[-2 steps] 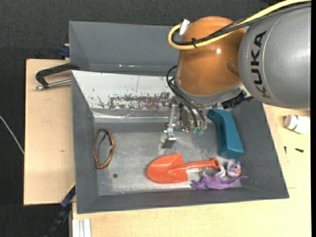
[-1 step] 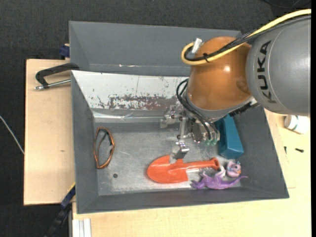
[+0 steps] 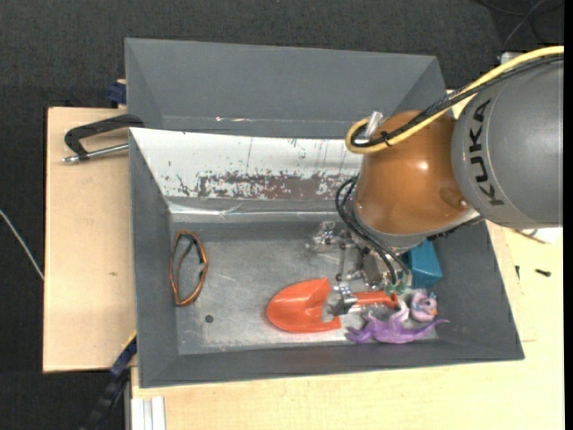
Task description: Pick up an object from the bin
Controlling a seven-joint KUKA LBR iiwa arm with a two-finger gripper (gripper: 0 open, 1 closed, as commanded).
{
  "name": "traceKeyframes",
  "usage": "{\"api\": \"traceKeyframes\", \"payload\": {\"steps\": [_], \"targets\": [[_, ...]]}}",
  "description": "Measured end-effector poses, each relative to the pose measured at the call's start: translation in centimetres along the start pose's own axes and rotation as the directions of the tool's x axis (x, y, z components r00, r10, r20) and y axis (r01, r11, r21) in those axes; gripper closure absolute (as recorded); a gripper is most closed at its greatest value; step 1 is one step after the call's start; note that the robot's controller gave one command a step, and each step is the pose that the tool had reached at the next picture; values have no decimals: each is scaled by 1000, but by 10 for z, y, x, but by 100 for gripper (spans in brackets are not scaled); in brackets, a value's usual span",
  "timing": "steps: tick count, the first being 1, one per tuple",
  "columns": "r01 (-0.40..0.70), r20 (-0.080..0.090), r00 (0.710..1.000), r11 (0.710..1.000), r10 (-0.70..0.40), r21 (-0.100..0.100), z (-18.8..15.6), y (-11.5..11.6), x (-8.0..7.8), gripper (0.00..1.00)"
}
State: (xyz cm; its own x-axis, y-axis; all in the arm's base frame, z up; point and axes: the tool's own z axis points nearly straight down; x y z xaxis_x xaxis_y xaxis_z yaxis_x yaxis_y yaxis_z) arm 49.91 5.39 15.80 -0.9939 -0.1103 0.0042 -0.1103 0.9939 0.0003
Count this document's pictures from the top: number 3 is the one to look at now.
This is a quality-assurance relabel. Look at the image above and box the pale brown flat board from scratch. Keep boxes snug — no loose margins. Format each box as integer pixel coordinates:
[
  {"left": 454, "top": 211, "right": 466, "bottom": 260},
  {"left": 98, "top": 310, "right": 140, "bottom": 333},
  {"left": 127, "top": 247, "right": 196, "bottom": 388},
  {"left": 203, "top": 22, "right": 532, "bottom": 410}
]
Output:
[{"left": 42, "top": 106, "right": 138, "bottom": 374}]

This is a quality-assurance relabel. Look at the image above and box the blue box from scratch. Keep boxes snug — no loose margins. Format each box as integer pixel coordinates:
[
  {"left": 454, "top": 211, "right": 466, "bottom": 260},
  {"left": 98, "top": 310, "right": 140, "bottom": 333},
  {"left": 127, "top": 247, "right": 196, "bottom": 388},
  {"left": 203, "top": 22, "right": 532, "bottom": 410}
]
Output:
[{"left": 399, "top": 238, "right": 445, "bottom": 290}]

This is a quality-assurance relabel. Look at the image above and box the clear plastic object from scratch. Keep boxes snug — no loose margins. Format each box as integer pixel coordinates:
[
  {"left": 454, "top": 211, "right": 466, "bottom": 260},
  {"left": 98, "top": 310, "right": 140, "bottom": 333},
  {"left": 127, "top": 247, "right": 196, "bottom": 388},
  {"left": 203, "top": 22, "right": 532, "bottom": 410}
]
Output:
[{"left": 304, "top": 220, "right": 355, "bottom": 260}]

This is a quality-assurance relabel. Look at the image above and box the grey metal bin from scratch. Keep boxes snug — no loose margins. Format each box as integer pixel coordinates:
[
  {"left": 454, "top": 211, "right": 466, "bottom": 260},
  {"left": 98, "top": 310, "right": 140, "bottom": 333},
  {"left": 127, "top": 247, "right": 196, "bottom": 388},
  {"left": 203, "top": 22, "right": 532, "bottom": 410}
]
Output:
[{"left": 124, "top": 37, "right": 526, "bottom": 389}]

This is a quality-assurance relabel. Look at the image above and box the orange toy shovel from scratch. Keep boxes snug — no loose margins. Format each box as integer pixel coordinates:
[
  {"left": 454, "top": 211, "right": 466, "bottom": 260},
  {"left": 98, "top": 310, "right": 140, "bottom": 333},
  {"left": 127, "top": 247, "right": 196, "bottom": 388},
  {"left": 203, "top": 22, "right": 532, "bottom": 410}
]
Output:
[{"left": 265, "top": 277, "right": 400, "bottom": 335}]

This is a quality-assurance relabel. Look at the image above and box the purple toy dinosaur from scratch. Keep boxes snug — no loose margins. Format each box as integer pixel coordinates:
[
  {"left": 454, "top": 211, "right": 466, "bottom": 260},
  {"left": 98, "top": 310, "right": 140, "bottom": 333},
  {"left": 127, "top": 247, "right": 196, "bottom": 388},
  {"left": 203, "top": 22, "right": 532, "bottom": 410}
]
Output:
[{"left": 345, "top": 289, "right": 450, "bottom": 346}]

